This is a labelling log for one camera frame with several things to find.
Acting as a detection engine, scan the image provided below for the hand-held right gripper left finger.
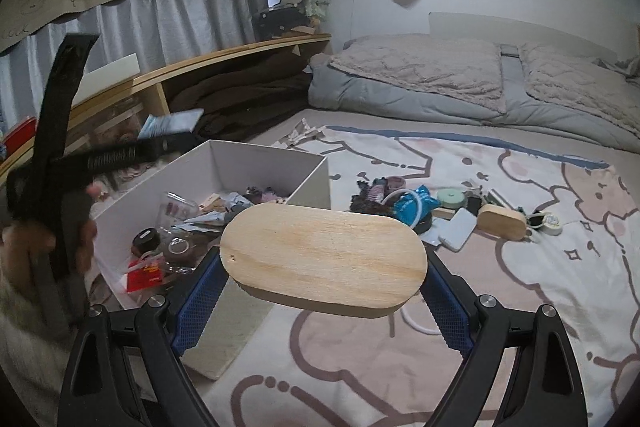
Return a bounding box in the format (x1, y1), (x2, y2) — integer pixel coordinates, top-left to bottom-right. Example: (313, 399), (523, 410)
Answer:
(57, 247), (228, 427)

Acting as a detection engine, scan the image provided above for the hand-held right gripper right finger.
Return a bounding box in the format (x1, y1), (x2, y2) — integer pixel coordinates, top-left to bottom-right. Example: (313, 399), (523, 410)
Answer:
(425, 252), (588, 427)

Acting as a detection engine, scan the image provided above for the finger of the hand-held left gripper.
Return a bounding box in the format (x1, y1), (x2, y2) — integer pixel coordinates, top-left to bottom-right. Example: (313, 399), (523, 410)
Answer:
(25, 33), (100, 218)
(50, 132), (199, 188)

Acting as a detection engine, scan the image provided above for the small blue white packet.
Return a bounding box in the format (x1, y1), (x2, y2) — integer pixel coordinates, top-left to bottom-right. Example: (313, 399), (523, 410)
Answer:
(137, 108), (204, 140)

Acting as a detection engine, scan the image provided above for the oval wooden box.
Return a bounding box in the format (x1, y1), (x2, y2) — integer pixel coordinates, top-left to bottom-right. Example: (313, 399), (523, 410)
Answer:
(476, 204), (528, 241)
(220, 203), (429, 320)

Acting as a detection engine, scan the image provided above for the white cardboard box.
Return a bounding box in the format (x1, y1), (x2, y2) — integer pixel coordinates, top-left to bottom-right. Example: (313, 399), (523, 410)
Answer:
(90, 139), (332, 380)

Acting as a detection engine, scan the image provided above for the person's left forearm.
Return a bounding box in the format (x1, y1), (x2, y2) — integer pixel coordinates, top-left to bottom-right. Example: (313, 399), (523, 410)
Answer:
(0, 274), (76, 425)

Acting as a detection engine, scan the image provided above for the person's left hand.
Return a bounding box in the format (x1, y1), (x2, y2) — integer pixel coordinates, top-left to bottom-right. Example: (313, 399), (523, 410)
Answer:
(0, 183), (99, 280)

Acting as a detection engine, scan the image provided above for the white board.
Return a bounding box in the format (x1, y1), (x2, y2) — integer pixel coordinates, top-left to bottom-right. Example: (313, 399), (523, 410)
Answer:
(81, 53), (140, 98)

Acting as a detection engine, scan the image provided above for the red box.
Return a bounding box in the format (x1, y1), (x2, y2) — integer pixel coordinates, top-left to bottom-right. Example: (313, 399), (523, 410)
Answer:
(0, 117), (39, 158)

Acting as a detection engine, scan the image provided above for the red packet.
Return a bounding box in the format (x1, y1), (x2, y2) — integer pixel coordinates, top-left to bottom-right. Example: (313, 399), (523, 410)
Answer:
(125, 257), (167, 294)

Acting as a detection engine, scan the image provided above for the printed blanket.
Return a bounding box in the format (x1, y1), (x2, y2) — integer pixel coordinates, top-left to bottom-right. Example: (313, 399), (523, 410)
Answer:
(85, 124), (640, 427)

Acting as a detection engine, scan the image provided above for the clear glass cup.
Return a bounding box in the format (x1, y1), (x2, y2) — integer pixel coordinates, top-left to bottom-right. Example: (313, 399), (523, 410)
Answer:
(160, 192), (202, 234)

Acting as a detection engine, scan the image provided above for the white power bank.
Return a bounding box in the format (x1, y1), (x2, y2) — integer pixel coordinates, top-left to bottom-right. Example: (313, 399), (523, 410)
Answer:
(439, 208), (479, 253)

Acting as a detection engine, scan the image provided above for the pale green round holder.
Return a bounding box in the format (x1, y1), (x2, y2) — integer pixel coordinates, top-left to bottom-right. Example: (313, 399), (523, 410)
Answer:
(437, 188), (469, 210)

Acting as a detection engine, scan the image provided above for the blue snack packet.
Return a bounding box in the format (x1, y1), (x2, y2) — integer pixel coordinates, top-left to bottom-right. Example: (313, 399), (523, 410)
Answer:
(392, 184), (434, 228)

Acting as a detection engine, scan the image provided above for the wooden shelf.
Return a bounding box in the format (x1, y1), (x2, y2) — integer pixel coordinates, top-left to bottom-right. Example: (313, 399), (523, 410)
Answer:
(0, 32), (333, 178)

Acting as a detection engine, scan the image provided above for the white tape roll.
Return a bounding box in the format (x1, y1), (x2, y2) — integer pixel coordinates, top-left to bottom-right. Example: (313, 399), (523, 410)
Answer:
(537, 213), (564, 237)

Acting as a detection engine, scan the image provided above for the grey curtain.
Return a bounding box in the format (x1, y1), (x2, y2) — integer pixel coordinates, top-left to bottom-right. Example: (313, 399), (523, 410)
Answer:
(0, 0), (269, 128)

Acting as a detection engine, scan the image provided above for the dark brown blanket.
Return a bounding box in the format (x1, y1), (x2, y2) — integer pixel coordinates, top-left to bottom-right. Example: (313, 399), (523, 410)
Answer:
(165, 54), (321, 142)

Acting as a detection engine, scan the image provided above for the dark hair scrunchie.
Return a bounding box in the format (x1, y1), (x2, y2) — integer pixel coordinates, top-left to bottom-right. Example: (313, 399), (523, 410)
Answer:
(350, 177), (396, 218)

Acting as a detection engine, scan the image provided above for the torn paper scrap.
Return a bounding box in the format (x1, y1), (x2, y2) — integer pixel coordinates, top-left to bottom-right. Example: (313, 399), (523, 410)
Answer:
(277, 118), (327, 148)

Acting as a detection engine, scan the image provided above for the beige bed sheet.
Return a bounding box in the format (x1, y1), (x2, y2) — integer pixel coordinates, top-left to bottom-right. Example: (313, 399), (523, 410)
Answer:
(245, 107), (640, 172)

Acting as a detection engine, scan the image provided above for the black bag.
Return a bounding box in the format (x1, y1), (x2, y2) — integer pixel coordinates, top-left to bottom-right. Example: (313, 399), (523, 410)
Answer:
(251, 4), (309, 41)

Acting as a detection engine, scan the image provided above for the grey duvet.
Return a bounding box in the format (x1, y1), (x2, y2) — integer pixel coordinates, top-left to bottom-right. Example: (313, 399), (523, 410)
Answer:
(307, 34), (640, 152)

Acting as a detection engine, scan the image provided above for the beige fuzzy pillow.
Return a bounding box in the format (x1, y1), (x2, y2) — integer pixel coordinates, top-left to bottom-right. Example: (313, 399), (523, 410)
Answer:
(327, 38), (508, 112)
(517, 43), (640, 130)

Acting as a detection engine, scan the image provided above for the white cable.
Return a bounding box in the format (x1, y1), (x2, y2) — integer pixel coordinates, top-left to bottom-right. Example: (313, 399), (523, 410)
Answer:
(395, 189), (443, 337)

